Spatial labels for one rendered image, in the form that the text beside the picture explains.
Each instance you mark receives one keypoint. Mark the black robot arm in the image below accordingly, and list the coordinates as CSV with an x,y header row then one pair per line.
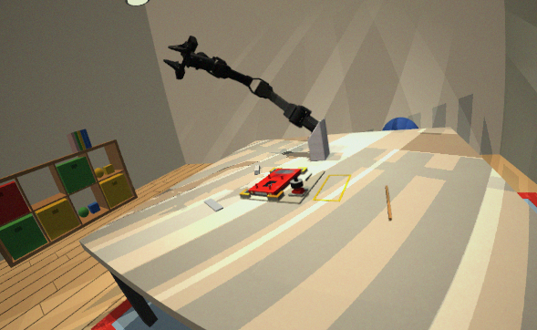
x,y
295,114

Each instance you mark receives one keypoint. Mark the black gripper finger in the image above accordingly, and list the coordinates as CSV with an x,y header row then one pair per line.
x,y
183,48
174,65

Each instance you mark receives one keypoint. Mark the black wheel with grey hub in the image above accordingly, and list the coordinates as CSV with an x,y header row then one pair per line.
x,y
297,184

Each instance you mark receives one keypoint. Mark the grey flat bar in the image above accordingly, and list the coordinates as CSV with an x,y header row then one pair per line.
x,y
213,204

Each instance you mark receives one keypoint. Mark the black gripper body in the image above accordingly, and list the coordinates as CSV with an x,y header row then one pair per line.
x,y
190,59

